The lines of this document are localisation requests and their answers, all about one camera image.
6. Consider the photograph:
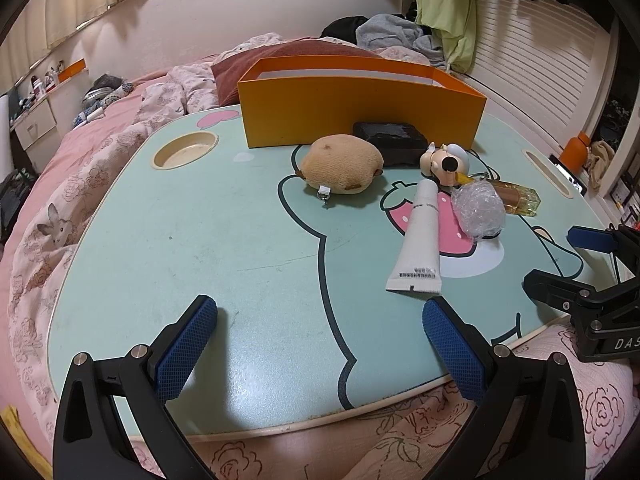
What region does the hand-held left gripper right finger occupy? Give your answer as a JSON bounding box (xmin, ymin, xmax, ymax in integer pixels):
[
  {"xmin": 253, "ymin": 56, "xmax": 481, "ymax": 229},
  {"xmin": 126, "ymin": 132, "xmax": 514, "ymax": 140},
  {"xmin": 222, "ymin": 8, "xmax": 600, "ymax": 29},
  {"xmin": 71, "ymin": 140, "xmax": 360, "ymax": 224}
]
[{"xmin": 421, "ymin": 296, "xmax": 587, "ymax": 480}]

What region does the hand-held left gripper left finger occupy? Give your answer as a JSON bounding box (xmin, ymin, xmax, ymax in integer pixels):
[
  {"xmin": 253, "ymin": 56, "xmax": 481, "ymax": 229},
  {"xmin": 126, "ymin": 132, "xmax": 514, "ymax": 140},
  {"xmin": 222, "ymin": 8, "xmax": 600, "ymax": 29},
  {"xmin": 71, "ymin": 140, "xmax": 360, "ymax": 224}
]
[{"xmin": 52, "ymin": 294, "xmax": 219, "ymax": 480}]

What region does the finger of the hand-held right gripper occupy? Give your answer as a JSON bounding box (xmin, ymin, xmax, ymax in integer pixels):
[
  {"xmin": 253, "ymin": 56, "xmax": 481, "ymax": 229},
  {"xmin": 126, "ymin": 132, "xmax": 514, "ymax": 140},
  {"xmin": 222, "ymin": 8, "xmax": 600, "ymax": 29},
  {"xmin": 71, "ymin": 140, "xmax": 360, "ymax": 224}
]
[
  {"xmin": 522, "ymin": 269, "xmax": 640, "ymax": 320},
  {"xmin": 567, "ymin": 222, "xmax": 640, "ymax": 271}
]

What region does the clear bubble wrap ball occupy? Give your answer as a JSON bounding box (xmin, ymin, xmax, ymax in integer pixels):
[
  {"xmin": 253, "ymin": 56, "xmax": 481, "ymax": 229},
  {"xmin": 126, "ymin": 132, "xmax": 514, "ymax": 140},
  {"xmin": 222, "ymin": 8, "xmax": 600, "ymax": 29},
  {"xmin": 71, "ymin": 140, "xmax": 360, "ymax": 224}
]
[{"xmin": 450, "ymin": 180, "xmax": 507, "ymax": 238}]

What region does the white cream tube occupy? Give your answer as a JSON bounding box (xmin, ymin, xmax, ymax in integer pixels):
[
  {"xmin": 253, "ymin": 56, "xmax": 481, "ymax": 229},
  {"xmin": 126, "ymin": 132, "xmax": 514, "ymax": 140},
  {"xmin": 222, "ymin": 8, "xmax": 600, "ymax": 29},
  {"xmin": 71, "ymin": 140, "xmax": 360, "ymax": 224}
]
[{"xmin": 385, "ymin": 179, "xmax": 443, "ymax": 295}]

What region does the pig figurine with black hat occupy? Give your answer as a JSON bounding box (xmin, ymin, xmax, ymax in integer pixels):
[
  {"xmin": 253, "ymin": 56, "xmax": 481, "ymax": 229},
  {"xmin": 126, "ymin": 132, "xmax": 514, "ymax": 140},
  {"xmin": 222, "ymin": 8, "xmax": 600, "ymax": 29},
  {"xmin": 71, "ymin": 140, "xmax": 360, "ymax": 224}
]
[{"xmin": 417, "ymin": 141, "xmax": 490, "ymax": 191}]

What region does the black block with red symbol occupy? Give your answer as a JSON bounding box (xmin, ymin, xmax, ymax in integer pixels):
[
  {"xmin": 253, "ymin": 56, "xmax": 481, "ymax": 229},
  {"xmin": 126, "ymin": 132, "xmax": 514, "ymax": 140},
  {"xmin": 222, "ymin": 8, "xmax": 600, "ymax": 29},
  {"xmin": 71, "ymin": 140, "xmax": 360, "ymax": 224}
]
[{"xmin": 352, "ymin": 121, "xmax": 430, "ymax": 168}]

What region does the brown plush toy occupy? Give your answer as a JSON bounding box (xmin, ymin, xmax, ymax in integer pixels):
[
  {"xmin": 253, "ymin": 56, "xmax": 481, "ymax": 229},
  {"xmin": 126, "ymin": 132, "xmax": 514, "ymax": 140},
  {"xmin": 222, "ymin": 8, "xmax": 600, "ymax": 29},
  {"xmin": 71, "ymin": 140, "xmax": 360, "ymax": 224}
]
[{"xmin": 299, "ymin": 133, "xmax": 386, "ymax": 208}]

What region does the orange cardboard box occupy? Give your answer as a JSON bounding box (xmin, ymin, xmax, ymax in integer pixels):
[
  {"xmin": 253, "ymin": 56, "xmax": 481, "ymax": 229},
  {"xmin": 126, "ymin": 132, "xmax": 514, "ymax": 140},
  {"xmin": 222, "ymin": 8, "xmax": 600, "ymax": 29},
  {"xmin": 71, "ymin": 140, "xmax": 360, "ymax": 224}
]
[{"xmin": 236, "ymin": 55, "xmax": 487, "ymax": 150}]

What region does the row of small desk items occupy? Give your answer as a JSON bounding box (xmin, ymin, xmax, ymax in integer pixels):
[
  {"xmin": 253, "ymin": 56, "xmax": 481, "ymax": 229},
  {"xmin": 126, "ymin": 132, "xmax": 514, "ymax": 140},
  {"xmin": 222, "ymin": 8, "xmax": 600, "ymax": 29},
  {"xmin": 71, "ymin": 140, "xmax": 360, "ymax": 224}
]
[{"xmin": 30, "ymin": 60, "xmax": 62, "ymax": 102}]

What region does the cluttered shelf unit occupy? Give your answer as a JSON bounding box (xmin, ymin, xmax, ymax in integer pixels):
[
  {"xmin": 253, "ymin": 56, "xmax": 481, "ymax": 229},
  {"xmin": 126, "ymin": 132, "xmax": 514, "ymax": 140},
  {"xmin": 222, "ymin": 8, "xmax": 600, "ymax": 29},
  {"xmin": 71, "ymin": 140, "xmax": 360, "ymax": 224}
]
[{"xmin": 597, "ymin": 85, "xmax": 640, "ymax": 231}]

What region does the phone with lit screen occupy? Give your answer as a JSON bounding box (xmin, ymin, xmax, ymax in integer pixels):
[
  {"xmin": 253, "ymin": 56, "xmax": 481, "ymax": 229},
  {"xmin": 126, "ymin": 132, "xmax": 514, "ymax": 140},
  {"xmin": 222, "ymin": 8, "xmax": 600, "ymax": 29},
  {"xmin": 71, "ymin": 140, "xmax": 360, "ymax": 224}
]
[{"xmin": 549, "ymin": 154, "xmax": 587, "ymax": 193}]

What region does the beige cloth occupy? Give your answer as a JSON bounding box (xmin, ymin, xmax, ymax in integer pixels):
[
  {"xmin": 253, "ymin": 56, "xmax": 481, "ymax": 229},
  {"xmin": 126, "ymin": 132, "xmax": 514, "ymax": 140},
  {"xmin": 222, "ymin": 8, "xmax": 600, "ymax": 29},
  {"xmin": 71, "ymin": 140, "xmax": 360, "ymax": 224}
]
[{"xmin": 587, "ymin": 140, "xmax": 617, "ymax": 191}]

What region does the orange bottle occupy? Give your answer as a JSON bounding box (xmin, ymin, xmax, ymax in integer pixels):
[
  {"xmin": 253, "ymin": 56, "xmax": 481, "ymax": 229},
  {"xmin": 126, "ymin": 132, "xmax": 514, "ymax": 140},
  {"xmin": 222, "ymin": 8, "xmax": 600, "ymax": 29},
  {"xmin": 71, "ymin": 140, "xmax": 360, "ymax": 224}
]
[{"xmin": 559, "ymin": 131, "xmax": 592, "ymax": 173}]

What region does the mint cartoon lap table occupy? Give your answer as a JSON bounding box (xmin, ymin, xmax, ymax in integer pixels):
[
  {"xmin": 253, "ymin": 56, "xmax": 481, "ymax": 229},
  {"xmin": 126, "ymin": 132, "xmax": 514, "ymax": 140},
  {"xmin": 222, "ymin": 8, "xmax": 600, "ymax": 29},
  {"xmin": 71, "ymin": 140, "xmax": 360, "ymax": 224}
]
[{"xmin": 50, "ymin": 102, "xmax": 616, "ymax": 436}]

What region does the dark bag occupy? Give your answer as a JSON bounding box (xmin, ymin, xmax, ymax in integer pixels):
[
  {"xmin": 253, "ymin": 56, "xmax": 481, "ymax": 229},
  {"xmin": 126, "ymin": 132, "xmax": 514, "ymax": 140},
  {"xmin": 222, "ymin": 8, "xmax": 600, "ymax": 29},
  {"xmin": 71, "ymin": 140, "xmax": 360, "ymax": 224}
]
[{"xmin": 0, "ymin": 170, "xmax": 36, "ymax": 241}]

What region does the grey striped cloth pile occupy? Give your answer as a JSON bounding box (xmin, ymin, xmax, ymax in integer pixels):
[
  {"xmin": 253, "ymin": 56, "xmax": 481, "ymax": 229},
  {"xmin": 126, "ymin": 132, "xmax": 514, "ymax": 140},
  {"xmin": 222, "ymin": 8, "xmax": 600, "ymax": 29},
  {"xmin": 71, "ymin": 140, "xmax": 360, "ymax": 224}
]
[{"xmin": 75, "ymin": 74, "xmax": 137, "ymax": 128}]

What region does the white nightstand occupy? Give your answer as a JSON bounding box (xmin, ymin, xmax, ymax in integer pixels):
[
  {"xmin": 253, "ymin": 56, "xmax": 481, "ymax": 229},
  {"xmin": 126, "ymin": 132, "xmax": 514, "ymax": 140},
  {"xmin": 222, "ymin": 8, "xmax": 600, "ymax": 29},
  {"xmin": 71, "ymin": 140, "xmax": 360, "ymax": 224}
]
[{"xmin": 10, "ymin": 95, "xmax": 58, "ymax": 151}]

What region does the light green cloth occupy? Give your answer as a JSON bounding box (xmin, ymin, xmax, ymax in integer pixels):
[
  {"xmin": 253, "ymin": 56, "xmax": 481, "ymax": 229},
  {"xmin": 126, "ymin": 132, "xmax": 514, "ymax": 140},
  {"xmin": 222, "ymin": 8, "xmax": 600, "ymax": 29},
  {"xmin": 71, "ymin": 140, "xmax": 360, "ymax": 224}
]
[{"xmin": 414, "ymin": 0, "xmax": 478, "ymax": 73}]

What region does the grey clothes pile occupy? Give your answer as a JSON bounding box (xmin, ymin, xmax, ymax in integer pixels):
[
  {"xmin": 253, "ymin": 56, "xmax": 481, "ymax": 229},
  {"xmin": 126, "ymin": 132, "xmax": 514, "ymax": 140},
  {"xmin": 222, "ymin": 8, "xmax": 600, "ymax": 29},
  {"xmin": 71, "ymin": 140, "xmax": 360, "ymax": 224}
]
[{"xmin": 356, "ymin": 12, "xmax": 446, "ymax": 66}]

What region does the small orange box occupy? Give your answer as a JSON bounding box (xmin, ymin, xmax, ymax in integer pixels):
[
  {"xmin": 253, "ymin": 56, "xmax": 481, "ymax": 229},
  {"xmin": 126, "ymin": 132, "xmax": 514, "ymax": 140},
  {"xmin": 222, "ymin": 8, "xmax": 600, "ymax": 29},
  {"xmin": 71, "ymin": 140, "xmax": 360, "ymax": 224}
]
[{"xmin": 57, "ymin": 58, "xmax": 88, "ymax": 83}]

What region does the black clothes pile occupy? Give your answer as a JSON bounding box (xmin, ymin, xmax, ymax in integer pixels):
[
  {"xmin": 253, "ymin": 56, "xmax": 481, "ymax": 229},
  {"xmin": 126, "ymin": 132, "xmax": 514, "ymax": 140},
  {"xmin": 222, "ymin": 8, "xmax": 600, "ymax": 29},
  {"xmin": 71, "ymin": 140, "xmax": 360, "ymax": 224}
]
[{"xmin": 320, "ymin": 16, "xmax": 371, "ymax": 40}]

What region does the beige window blind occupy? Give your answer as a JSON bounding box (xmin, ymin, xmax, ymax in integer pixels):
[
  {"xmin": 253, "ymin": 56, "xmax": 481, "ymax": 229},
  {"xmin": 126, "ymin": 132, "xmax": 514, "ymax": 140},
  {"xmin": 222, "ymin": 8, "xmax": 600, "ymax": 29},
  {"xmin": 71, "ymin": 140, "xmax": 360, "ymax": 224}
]
[{"xmin": 0, "ymin": 0, "xmax": 351, "ymax": 68}]

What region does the maroon corduroy pillow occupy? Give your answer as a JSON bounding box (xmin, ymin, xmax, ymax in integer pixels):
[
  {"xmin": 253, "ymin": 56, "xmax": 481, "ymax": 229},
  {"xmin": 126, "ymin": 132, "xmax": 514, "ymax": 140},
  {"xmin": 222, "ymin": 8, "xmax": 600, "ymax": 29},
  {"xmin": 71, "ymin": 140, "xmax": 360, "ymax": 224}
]
[{"xmin": 210, "ymin": 40, "xmax": 391, "ymax": 106}]

